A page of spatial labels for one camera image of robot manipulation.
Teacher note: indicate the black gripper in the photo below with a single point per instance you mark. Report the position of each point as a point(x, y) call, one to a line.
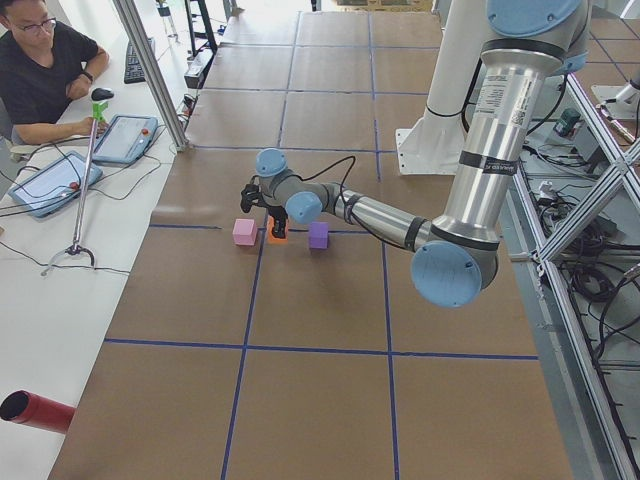
point(276, 213)

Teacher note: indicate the orange foam block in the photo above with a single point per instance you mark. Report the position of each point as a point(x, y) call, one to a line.
point(276, 232)

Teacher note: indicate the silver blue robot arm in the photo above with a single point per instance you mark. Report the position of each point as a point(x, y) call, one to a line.
point(454, 254)

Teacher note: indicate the pink foam block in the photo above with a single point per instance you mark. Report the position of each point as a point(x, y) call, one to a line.
point(245, 232)

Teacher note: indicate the purple foam block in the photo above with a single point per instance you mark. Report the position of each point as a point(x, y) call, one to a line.
point(318, 235)

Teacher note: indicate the blue teach pendant tablet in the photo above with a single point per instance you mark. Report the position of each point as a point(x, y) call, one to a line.
point(125, 140)

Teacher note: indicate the black keyboard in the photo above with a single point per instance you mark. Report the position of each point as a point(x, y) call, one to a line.
point(133, 69)

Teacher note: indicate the metal reacher grabber tool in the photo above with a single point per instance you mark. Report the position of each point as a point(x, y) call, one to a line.
point(76, 248)

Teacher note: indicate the black computer mouse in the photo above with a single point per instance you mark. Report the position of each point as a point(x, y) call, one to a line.
point(99, 94)

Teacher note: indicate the person in black shirt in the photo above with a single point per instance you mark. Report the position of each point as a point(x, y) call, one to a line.
point(45, 65)

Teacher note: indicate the green power adapter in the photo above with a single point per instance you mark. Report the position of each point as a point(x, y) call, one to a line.
point(567, 122)

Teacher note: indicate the red tube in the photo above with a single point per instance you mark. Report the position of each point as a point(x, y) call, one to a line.
point(30, 409)

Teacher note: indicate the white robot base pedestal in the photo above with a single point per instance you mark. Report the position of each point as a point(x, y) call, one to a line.
point(432, 146)

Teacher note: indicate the aluminium frame post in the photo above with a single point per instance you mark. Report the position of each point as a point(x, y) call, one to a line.
point(134, 28)

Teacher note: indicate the aluminium frame rail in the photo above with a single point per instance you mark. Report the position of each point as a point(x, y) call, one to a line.
point(619, 175)

